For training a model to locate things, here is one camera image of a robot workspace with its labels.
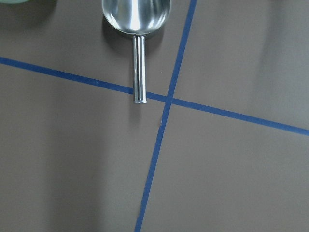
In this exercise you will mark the green bowl of ice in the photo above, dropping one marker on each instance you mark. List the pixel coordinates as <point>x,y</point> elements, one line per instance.
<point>13,1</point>

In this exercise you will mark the steel ice scoop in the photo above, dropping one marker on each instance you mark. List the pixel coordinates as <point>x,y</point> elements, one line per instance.
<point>137,19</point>

